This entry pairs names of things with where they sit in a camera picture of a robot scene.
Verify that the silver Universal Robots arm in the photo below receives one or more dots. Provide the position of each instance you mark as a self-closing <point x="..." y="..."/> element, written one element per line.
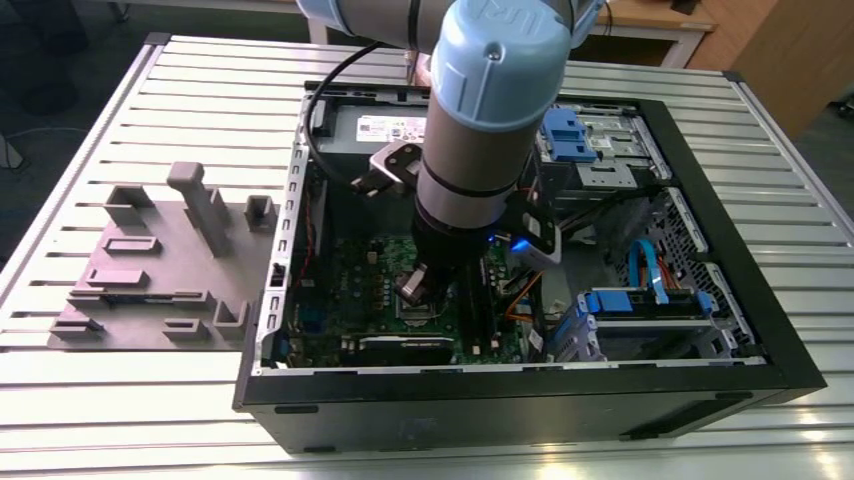
<point x="480" y="125"/>

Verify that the black RAM slot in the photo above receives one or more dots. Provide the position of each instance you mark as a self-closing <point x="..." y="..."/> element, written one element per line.
<point x="472" y="320"/>

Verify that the black RAM stick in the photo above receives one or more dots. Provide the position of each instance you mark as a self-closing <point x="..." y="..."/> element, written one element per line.
<point x="488" y="315"/>

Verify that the green Dell motherboard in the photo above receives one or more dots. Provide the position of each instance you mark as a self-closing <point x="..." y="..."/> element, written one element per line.
<point x="360" y="315"/>

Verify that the black graphics card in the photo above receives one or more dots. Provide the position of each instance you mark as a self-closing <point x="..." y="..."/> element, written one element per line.
<point x="400" y="352"/>

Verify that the grey power supply unit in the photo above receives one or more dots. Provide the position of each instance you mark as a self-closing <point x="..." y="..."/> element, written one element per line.
<point x="360" y="145"/>

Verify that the metal optical drive cage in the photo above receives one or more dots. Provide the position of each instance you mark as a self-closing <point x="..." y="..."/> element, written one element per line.
<point x="607" y="180"/>

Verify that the blue drive bay latch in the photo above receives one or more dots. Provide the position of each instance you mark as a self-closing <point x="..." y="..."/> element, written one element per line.
<point x="573" y="140"/>

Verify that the black open PC case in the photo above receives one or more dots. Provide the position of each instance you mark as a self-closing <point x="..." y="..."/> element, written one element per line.
<point x="467" y="415"/>

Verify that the metal disk bay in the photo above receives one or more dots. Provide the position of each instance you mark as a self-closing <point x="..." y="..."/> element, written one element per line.
<point x="656" y="327"/>

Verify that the hard disk in blue carrier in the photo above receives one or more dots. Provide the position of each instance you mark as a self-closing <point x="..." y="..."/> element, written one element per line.
<point x="667" y="306"/>

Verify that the grey parts rack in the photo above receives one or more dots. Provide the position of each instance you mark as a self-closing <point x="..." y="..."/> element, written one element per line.
<point x="180" y="270"/>

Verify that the RAM stick gold contacts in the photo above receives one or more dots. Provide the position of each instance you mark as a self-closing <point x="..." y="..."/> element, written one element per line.
<point x="140" y="300"/>

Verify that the wooden cabinet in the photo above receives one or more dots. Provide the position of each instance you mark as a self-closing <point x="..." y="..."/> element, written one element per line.
<point x="787" y="60"/>

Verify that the white rounded wrist camera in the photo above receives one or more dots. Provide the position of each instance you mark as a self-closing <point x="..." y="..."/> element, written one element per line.
<point x="536" y="237"/>

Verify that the grey boxy wrist camera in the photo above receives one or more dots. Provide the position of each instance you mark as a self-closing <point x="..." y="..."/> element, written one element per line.
<point x="393" y="167"/>

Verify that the wooden desk white frame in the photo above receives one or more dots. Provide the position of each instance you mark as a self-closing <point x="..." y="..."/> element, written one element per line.
<point x="667" y="21"/>

